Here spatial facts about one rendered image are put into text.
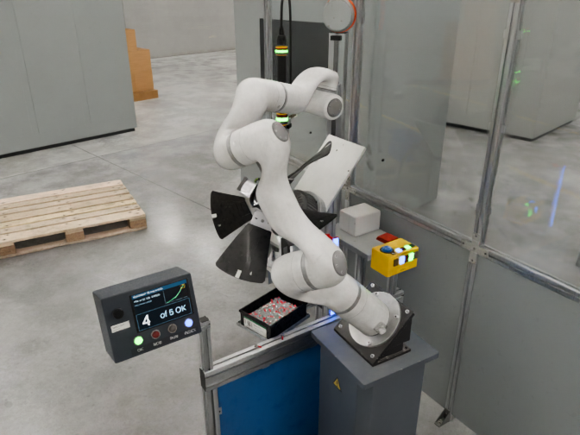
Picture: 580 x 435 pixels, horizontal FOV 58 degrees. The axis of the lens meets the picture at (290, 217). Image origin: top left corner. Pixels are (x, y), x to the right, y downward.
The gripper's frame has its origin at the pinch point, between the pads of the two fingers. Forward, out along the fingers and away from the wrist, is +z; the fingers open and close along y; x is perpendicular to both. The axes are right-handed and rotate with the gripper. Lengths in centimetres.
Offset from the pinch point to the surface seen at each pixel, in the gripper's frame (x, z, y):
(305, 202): -49, 3, 14
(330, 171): -41, 12, 33
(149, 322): -50, -42, -72
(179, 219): -164, 260, 51
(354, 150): -31, 6, 41
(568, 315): -76, -87, 70
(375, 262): -63, -34, 21
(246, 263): -67, 0, -18
